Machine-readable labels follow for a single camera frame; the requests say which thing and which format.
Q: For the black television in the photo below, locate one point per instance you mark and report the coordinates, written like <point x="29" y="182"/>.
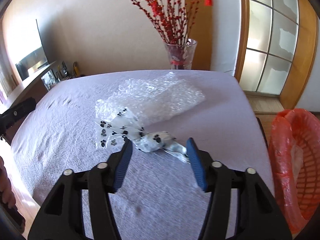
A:
<point x="24" y="47"/>

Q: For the white paw print bag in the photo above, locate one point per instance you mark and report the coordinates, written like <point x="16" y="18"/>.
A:
<point x="126" y="126"/>

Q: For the person's hand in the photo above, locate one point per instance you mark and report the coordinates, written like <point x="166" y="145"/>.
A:
<point x="7" y="195"/>

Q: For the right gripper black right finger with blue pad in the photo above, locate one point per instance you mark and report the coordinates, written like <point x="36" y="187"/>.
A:
<point x="258" y="215"/>

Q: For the glass vase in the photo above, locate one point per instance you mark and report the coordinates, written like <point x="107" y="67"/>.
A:
<point x="181" y="56"/>

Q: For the red lined laundry basket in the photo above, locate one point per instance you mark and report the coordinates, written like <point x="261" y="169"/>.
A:
<point x="293" y="150"/>

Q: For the red berry branches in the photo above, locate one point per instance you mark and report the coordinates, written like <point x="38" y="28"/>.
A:
<point x="173" y="19"/>

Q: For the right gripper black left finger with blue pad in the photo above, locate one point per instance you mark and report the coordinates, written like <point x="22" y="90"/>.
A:
<point x="78" y="197"/>

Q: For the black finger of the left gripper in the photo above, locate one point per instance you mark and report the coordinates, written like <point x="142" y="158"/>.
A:
<point x="12" y="115"/>

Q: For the bubble wrap sheet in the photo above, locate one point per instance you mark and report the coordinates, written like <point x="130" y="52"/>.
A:
<point x="150" y="100"/>

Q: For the lilac towel table cover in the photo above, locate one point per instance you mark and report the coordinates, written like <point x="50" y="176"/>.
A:
<point x="159" y="198"/>

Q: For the dark tv cabinet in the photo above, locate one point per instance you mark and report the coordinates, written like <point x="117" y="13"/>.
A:
<point x="22" y="89"/>

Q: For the frosted glass sliding door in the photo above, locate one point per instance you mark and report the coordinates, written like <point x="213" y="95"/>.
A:
<point x="277" y="49"/>

